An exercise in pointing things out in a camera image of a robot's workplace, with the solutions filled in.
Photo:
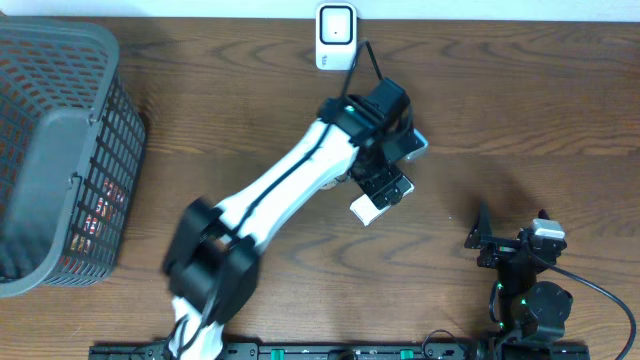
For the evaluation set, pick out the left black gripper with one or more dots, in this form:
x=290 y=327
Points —
x=388 y=185

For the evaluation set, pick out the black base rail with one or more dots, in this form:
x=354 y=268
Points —
x=254 y=351

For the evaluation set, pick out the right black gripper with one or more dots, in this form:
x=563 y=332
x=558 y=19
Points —
x=481 y=235

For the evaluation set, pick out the white barcode scanner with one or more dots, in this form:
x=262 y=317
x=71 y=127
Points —
x=336 y=36

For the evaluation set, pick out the white green carton box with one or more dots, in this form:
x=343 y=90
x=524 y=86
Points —
x=367 y=210

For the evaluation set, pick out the green lid jar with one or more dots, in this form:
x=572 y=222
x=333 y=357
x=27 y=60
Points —
x=335 y=182

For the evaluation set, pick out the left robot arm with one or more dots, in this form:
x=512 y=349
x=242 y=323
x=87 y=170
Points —
x=214 y=257

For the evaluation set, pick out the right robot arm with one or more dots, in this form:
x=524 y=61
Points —
x=531 y=314

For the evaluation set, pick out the grey plastic basket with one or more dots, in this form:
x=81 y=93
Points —
x=72 y=147

